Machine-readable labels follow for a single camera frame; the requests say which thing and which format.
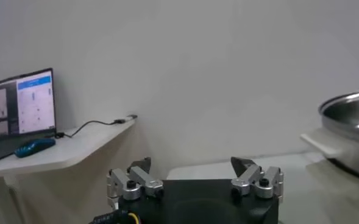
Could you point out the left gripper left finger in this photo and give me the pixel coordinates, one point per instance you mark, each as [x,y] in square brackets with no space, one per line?
[142,179]

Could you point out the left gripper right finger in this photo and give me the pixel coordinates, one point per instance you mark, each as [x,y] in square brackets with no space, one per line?
[249,178]

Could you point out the perforated stainless steel steamer basket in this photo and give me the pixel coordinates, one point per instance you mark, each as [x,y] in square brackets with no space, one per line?
[350,143]

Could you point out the white side desk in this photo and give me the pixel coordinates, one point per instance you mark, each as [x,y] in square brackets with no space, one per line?
[69,149]

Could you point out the white electric cooker pot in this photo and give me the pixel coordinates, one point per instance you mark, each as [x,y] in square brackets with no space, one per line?
[322,141]

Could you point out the blue computer mouse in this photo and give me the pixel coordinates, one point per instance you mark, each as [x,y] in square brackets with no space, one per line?
[34,147]

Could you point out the black laptop with lit screen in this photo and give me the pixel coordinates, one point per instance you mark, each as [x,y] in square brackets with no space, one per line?
[33,103]

